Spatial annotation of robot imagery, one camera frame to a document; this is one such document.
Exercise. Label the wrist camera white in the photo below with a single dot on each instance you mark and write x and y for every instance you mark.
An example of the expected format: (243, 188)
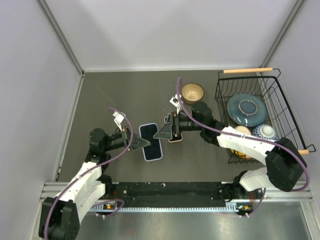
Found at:
(118, 119)
(175, 102)

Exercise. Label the blue white patterned bowl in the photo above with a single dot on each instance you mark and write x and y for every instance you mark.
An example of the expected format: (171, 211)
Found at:
(265, 131)

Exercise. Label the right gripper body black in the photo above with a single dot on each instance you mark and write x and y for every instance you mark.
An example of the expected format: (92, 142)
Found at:
(185, 123)

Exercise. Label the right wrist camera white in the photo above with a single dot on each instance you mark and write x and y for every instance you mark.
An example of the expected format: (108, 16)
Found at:
(175, 102)

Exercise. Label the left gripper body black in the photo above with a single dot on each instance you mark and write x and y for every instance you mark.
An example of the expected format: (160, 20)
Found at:
(118, 140)

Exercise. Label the tan ceramic bowl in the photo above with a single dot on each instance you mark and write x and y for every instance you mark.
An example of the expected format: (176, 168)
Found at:
(192, 93)

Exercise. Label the blue ceramic plate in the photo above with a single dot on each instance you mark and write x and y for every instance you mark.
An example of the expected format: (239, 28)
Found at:
(247, 110)

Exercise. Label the black wire basket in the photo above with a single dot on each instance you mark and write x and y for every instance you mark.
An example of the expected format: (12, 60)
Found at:
(262, 83)

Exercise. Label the yellow bowl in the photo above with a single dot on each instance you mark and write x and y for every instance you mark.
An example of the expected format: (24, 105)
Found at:
(244, 130)

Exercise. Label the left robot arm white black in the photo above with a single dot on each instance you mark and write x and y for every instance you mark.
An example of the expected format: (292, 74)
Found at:
(75, 180)

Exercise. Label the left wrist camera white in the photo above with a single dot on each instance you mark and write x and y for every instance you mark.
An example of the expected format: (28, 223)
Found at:
(118, 119)

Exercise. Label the pink phone case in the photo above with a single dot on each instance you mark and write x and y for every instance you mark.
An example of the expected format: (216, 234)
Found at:
(175, 138)

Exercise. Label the aluminium rail frame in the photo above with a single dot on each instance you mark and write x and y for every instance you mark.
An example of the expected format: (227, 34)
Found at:
(242, 206)

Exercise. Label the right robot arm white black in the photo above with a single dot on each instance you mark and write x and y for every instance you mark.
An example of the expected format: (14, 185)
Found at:
(283, 165)

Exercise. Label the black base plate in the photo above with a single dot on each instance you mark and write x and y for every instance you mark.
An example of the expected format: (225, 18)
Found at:
(170, 194)

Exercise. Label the lavender phone case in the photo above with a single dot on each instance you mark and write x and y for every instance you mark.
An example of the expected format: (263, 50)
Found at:
(151, 142)

